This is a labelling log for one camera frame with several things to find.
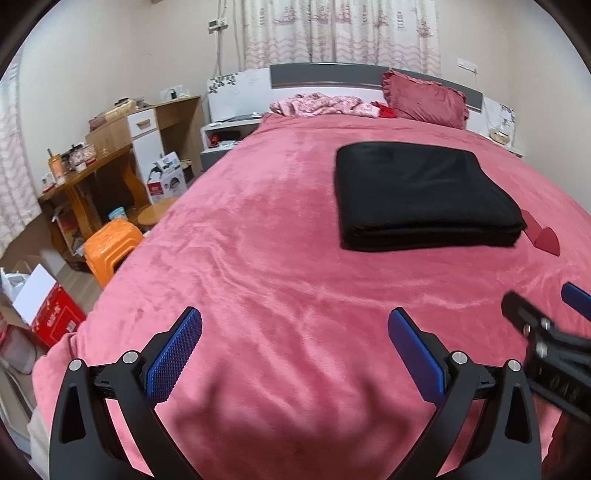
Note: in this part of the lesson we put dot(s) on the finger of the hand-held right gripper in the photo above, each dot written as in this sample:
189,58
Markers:
526,314
579,302

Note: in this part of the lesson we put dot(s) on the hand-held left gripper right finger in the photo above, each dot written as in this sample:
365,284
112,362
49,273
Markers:
418,355

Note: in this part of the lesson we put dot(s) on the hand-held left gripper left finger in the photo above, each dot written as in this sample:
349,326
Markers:
175,355

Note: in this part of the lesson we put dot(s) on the black pants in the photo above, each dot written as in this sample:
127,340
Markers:
415,194

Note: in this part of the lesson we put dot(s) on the person's right forearm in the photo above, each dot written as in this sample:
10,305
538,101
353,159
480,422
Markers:
568,438

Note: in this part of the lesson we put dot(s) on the dark red folded item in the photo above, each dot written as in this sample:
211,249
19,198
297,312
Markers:
542,235

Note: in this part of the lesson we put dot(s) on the red white carton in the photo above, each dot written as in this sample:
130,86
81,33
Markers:
55,314

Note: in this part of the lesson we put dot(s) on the orange plastic stool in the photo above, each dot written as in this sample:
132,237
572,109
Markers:
111,244

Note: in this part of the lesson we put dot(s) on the pink bed blanket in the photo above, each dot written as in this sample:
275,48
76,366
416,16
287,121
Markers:
277,258

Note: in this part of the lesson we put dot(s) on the round wooden stool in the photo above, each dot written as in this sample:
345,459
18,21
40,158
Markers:
154,214

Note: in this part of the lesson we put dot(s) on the blue white container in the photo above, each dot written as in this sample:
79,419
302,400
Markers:
117,213

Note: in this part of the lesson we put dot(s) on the white red cardboard box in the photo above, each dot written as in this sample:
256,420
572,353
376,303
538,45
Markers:
166,182

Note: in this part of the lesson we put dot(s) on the white plastic bag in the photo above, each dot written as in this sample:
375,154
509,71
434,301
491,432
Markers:
11,284

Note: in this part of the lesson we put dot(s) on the white grey open nightstand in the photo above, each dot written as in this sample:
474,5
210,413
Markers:
217,157

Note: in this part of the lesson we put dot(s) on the low wooden desk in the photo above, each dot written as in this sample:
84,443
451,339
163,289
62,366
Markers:
92,168

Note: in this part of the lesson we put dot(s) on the patterned mug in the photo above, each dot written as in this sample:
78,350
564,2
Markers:
82,156

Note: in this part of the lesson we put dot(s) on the orange bottle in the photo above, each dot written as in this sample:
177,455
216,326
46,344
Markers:
56,168

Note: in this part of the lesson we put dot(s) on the pale wave print curtain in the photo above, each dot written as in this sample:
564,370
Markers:
14,184

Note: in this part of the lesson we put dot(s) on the dark pink ruffled pillow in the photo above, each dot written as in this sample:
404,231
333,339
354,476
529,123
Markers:
425,99

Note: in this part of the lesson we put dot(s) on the red garment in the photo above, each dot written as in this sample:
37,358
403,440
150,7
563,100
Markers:
385,111

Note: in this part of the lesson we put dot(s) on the black desk item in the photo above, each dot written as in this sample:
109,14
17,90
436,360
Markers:
122,101

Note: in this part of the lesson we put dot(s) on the white charger strip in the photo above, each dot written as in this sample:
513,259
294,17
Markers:
174,93

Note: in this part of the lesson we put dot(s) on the pink floral garment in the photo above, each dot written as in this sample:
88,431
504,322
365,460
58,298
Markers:
318,105

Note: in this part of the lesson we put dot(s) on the grey white bed headboard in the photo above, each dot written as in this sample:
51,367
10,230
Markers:
300,76

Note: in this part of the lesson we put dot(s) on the ship print curtain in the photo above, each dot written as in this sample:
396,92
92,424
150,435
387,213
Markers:
341,32

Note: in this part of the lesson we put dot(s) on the white wall socket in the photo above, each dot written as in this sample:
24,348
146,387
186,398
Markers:
466,64

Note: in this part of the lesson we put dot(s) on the white wall power strip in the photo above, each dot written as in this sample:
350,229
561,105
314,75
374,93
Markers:
217,24

